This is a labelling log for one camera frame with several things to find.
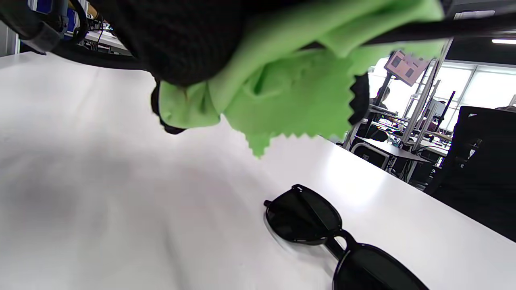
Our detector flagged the person's right hand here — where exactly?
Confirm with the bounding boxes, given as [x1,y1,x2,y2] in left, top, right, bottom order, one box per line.
[99,0,370,135]

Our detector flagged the green cleaning cloth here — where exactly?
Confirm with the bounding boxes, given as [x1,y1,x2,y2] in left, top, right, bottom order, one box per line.
[157,0,447,158]

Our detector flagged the thin-frame dark sunglasses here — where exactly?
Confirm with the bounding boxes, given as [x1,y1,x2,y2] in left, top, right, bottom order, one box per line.
[264,184,430,290]

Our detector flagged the small mirrored oval sunglasses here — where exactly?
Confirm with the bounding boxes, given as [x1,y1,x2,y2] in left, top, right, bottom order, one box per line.
[300,11,516,51]

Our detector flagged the pink calibration board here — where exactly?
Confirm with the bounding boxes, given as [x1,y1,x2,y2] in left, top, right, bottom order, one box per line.
[384,50,430,87]

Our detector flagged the dark side table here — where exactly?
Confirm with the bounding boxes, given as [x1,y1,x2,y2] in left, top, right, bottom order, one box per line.
[356,136,431,164]

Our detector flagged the black office chair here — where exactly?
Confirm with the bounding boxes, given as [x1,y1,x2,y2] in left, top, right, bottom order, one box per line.
[423,106,516,243]

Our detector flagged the white metal frame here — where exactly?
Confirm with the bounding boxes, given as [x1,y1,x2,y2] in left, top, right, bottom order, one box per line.
[401,38,455,150]

